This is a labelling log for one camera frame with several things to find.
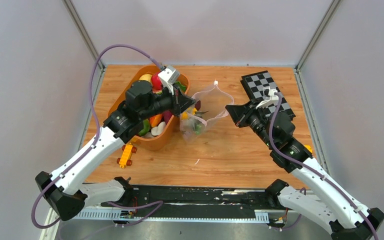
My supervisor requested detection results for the orange red mango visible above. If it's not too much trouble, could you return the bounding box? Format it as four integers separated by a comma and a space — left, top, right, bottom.
149, 113, 163, 128

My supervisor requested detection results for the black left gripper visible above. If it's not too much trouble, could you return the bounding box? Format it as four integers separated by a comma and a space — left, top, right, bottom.
140, 81, 197, 121

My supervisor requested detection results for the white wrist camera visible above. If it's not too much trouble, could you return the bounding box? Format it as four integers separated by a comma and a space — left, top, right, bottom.
157, 65, 180, 95
255, 86, 281, 109

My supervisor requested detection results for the yellow bell pepper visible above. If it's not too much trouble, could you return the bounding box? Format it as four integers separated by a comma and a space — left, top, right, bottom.
180, 107, 198, 120

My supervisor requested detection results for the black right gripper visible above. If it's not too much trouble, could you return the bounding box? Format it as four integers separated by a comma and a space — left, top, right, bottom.
225, 99, 274, 149

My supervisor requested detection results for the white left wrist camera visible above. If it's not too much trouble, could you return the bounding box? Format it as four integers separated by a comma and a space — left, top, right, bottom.
157, 65, 180, 95

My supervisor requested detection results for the clear zip top bag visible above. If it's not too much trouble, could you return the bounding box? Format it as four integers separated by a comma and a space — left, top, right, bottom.
179, 80, 235, 142

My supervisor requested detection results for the black white checkerboard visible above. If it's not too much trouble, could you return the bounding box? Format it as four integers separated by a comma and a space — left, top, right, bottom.
240, 70, 296, 120

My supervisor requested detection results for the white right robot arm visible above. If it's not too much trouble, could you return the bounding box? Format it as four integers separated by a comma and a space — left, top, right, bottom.
225, 101, 384, 240

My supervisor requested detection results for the green mango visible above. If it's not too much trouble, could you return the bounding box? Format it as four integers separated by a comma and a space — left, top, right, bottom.
137, 119, 151, 137

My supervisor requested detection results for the light green pepper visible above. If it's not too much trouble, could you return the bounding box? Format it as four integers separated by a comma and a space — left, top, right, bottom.
192, 119, 206, 135

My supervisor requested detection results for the yellow plastic ring toy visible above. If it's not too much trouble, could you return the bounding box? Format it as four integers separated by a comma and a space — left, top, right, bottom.
305, 145, 313, 153

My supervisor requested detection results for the white slotted cable duct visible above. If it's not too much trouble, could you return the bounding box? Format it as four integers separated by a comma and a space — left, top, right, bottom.
74, 209, 270, 224

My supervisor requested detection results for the yellow toy car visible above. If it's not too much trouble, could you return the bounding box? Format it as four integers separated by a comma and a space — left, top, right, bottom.
116, 143, 137, 169

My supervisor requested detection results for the purple sweet potato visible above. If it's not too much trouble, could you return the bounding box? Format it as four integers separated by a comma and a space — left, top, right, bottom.
162, 110, 173, 124

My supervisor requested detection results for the yellow lemon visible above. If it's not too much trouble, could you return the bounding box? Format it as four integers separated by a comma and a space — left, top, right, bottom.
139, 73, 153, 83

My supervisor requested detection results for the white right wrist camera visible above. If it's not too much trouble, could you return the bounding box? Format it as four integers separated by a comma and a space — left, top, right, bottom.
255, 86, 281, 109

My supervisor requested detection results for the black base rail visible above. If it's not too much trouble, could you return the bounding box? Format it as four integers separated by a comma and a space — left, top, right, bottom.
113, 176, 290, 219

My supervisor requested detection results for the white garlic bulb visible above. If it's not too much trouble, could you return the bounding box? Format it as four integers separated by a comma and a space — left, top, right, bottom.
150, 121, 167, 137

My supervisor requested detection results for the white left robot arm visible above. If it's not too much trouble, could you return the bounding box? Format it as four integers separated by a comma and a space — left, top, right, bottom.
35, 80, 196, 221

